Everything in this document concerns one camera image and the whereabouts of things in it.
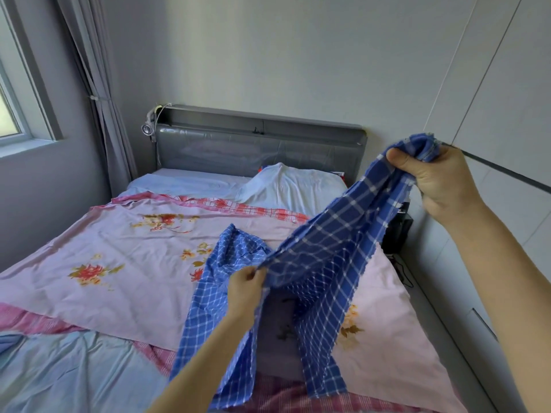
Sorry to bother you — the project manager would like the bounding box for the person's left hand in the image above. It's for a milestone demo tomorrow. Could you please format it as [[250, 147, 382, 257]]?
[[224, 264, 270, 333]]

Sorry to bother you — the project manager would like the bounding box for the person's right hand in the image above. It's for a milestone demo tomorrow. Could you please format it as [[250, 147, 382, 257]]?
[[384, 142, 484, 229]]

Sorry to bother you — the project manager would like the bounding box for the blue checked cloth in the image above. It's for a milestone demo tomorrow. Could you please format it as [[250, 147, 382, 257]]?
[[169, 133, 445, 410]]

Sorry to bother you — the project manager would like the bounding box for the person's left forearm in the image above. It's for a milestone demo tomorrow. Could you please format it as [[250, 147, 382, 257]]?
[[146, 312, 259, 413]]

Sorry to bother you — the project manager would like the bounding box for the person's right forearm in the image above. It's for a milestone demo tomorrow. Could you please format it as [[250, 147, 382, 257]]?
[[446, 200, 551, 413]]

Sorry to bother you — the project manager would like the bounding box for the dark nightstand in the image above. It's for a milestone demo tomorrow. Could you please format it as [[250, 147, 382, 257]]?
[[381, 200, 415, 256]]

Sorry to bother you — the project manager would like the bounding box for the white pillow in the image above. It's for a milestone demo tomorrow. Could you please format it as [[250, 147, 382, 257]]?
[[234, 161, 351, 217]]

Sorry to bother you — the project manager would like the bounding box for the white wardrobe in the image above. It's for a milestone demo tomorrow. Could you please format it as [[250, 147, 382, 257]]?
[[400, 0, 551, 413]]

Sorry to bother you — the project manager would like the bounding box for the grey padded headboard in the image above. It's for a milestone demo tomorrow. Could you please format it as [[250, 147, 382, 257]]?
[[153, 104, 370, 188]]

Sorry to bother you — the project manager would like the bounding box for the white bed sheet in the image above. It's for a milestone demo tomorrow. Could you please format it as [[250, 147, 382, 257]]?
[[0, 167, 259, 413]]

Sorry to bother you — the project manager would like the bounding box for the clip-on bed lamp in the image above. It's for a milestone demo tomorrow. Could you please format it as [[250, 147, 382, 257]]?
[[139, 104, 167, 139]]

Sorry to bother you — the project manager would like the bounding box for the grey curtain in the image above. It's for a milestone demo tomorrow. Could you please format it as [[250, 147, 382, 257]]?
[[53, 0, 139, 197]]

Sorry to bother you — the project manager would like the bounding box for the white framed window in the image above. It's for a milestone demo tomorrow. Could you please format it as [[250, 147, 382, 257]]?
[[0, 0, 63, 158]]

